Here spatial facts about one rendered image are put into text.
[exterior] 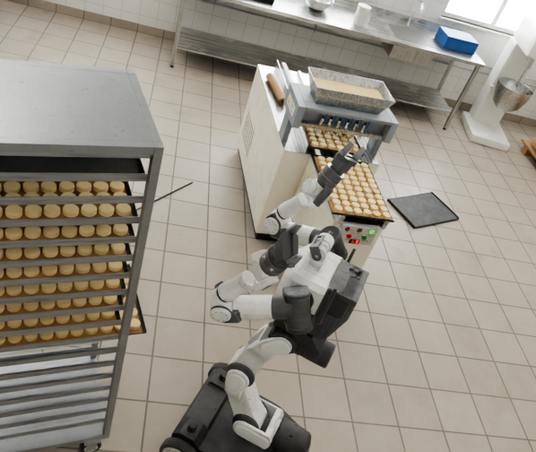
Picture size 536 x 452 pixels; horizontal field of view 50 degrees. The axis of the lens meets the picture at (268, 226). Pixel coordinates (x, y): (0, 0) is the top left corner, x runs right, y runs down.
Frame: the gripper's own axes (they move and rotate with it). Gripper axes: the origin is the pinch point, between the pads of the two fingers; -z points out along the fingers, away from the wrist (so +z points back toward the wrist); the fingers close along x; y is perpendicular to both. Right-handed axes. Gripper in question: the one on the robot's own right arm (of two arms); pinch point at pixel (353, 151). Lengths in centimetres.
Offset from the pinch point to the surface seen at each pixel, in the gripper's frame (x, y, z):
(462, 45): -425, 210, -68
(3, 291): 97, 14, 102
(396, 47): -372, 241, -21
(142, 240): 72, 0, 58
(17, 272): 97, 14, 91
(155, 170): 83, 3, 31
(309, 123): -112, 97, 37
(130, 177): 86, 7, 38
